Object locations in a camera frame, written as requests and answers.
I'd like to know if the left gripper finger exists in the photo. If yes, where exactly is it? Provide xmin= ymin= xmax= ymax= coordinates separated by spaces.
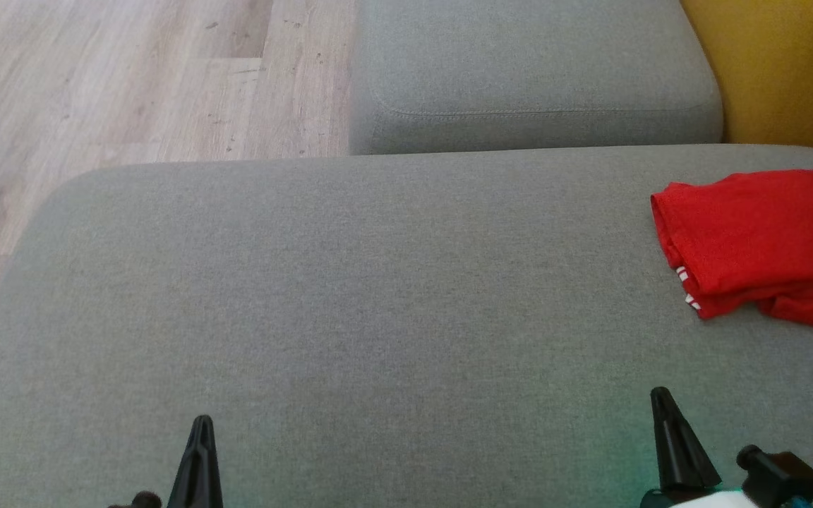
xmin=202 ymin=416 xmax=224 ymax=508
xmin=167 ymin=415 xmax=205 ymax=508

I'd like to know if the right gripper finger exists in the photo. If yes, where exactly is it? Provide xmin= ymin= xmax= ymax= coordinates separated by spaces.
xmin=650 ymin=387 xmax=683 ymax=492
xmin=661 ymin=387 xmax=723 ymax=492

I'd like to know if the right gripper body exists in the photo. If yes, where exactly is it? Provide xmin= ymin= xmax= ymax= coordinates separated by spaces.
xmin=638 ymin=486 xmax=761 ymax=508

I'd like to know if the red and white jersey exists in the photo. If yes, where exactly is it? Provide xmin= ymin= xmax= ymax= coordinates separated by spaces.
xmin=650 ymin=169 xmax=813 ymax=320

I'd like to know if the large grey sofa seat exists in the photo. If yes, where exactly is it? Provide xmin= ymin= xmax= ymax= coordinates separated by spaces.
xmin=0 ymin=144 xmax=813 ymax=508

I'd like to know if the grey sofa cushion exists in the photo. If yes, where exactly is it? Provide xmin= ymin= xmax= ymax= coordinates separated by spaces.
xmin=348 ymin=0 xmax=725 ymax=157

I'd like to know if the yellow upholstered panel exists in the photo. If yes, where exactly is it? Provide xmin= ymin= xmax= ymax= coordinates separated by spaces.
xmin=680 ymin=0 xmax=813 ymax=160

